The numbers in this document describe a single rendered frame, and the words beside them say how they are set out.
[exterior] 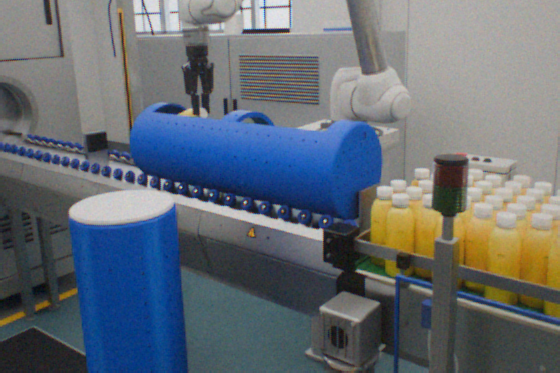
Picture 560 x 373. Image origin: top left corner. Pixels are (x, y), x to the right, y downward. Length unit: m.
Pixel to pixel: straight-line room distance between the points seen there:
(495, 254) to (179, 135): 1.07
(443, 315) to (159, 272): 0.76
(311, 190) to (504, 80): 2.99
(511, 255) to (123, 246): 0.92
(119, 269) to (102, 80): 5.86
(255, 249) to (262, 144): 0.33
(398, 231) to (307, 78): 2.30
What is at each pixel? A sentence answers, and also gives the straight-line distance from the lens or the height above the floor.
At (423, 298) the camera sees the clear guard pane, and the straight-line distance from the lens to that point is 1.30.
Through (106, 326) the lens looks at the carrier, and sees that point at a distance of 1.61.
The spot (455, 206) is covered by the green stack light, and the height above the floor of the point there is 1.17.
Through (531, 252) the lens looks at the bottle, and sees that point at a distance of 1.30.
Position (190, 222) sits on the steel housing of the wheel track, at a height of 0.86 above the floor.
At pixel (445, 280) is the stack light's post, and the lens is 1.13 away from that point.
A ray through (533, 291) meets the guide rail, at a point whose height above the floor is 0.96.
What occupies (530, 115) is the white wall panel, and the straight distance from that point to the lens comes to 4.35.
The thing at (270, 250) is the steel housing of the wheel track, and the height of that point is 0.85.
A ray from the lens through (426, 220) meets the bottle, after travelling 1.37.
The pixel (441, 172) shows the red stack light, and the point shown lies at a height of 1.24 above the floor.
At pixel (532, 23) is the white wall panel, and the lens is 4.31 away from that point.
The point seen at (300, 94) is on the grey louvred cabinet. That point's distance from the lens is 3.59.
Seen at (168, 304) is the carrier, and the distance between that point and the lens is 1.61.
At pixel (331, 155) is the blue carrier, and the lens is 1.49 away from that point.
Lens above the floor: 1.50
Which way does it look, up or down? 14 degrees down
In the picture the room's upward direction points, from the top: 2 degrees counter-clockwise
